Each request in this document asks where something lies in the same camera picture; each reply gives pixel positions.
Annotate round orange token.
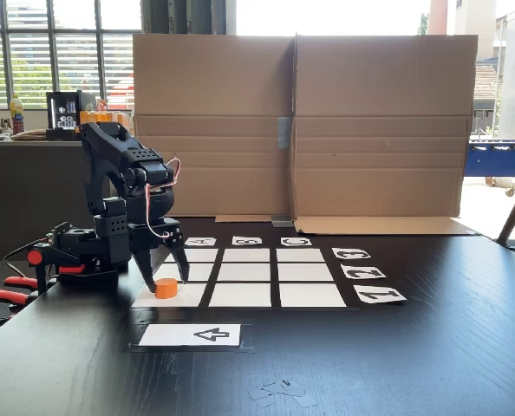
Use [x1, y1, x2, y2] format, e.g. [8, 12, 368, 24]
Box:
[154, 278, 179, 301]

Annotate white nine-square grid sheet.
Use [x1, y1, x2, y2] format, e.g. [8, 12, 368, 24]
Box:
[130, 247, 349, 309]

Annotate paper sheet letter A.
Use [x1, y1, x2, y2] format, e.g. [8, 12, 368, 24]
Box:
[183, 236, 218, 249]

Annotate paper sheet letter B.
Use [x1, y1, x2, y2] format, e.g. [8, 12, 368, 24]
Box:
[231, 235, 264, 248]

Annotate white arrow paper sheet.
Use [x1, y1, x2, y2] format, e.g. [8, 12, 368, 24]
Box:
[137, 323, 243, 348]

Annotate red black table clamp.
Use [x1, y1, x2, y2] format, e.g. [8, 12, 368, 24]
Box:
[26, 247, 88, 296]

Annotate dark grey counter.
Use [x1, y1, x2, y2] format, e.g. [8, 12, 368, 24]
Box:
[0, 137, 134, 262]

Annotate black mini fridge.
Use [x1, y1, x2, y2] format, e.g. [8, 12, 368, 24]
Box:
[45, 90, 85, 142]

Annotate brown cardboard screen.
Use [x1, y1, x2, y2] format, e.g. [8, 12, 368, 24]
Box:
[131, 33, 297, 224]
[289, 31, 480, 237]

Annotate brown paper stack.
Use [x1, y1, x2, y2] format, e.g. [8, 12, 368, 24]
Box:
[9, 127, 49, 142]

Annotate clear tape scraps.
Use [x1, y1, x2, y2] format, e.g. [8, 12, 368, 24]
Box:
[245, 378, 320, 409]

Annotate paper sheet number 3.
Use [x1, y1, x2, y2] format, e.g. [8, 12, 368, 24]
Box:
[331, 246, 372, 262]

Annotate yellow drink bottle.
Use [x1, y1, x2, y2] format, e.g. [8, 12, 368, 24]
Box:
[9, 94, 26, 136]

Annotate paper sheet number 2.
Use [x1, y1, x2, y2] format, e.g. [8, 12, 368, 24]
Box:
[340, 265, 388, 281]

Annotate paper sheet number 1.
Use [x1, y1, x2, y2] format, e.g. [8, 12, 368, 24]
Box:
[353, 284, 408, 306]

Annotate window with blinds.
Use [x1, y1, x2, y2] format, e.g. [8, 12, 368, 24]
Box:
[0, 0, 144, 110]

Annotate blue foosball table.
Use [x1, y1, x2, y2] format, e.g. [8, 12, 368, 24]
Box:
[465, 137, 515, 198]

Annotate red white servo wire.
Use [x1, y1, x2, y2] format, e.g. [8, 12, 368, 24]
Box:
[145, 157, 182, 240]

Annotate black power cable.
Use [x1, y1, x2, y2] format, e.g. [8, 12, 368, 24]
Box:
[3, 237, 51, 279]

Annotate red handled clamp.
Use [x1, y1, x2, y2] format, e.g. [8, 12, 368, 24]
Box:
[0, 276, 40, 327]

